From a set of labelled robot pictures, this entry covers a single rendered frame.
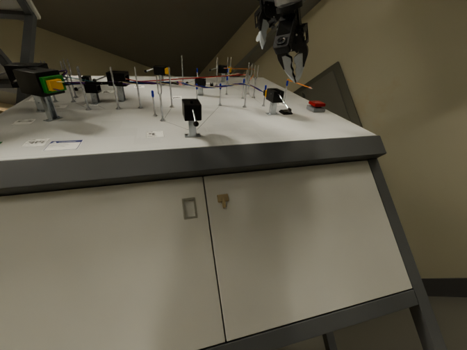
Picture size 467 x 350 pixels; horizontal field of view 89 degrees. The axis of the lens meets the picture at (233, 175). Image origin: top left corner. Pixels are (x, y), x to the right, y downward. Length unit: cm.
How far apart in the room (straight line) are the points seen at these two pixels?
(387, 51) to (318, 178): 205
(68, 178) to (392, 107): 235
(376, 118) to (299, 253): 197
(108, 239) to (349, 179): 70
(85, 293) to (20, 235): 19
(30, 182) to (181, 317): 44
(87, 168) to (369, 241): 77
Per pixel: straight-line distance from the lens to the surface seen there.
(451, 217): 233
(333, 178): 80
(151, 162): 62
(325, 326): 74
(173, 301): 62
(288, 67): 83
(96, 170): 63
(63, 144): 75
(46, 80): 86
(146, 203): 63
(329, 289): 73
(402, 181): 238
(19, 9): 170
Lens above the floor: 61
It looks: 16 degrees up
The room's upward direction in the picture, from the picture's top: 10 degrees counter-clockwise
